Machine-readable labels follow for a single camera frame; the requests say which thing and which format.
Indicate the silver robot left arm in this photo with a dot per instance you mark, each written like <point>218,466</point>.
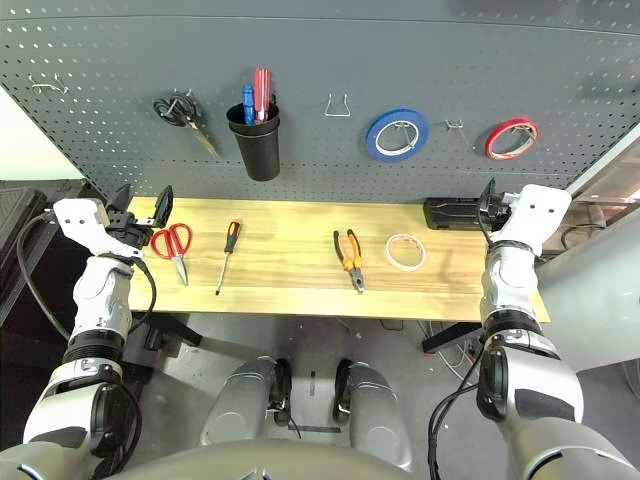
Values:
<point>100,290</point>

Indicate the light grey housing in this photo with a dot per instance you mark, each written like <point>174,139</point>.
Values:
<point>590,310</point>

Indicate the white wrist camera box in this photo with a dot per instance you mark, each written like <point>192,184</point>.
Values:
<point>535,215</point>
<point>80,220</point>

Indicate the orange black pliers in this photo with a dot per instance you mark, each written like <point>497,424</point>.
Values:
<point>356,275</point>

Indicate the orange black screwdriver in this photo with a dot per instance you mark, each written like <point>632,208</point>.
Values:
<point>233,237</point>

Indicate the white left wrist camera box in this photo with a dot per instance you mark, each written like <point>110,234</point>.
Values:
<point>80,220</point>

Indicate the silver metal peg hook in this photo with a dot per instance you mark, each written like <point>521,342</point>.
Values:
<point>525,132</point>
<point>406,134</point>
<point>454,125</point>
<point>176,102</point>

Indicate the black ribbed hard case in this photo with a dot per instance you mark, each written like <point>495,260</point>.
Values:
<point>20,215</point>

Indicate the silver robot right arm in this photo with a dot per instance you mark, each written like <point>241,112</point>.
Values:
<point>510,280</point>

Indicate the black plastic cup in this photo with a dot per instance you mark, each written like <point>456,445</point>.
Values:
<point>260,155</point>

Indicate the silver robot leg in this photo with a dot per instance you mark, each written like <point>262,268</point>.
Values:
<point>375,410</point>
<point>235,400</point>

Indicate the blue tape roll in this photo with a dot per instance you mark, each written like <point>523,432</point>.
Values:
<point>372,140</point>

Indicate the silver robot left leg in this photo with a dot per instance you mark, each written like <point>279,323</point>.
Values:
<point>235,400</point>

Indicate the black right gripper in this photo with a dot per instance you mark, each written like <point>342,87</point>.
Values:
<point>500,210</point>

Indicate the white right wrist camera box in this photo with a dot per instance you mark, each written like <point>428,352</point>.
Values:
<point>535,215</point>

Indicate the white tape roll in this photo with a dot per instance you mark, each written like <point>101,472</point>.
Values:
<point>406,268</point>

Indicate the black tool case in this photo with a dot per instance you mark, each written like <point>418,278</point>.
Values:
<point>450,215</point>

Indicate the grey metal pegboard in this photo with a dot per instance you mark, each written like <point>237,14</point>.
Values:
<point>350,50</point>

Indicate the red tape roll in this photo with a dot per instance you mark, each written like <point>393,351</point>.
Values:
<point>500,126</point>

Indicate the silver double prong hook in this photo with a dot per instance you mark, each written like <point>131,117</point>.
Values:
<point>50,87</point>

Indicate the silver robot right leg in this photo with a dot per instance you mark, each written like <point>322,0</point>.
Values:
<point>375,410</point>

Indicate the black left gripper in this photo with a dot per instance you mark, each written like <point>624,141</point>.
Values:
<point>127,230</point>

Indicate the grey robot torso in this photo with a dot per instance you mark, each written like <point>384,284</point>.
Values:
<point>260,462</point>

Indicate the black cabinet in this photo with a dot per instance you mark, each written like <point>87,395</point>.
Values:
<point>30,310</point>

